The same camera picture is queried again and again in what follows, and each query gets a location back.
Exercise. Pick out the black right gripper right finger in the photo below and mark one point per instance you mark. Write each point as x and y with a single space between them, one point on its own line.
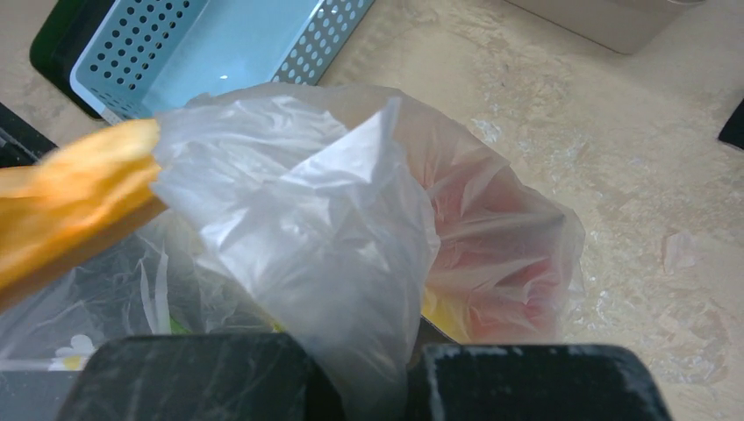
532 382

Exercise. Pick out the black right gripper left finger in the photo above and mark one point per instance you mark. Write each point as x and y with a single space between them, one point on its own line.
261 376

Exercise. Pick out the clear plastic grocery bag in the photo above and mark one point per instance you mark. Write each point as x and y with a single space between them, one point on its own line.
343 217

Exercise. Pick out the orange twisted bread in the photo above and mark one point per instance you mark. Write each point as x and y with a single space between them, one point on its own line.
78 200

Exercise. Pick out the black fabric tote bag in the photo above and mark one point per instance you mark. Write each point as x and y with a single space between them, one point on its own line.
732 133

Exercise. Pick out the light blue plastic basket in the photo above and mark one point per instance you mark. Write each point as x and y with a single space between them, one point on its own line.
151 56

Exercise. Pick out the dark green tray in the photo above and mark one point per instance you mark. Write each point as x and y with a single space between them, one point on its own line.
69 27

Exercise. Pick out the smoky clear storage box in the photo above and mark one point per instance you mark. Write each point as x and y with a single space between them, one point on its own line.
623 26

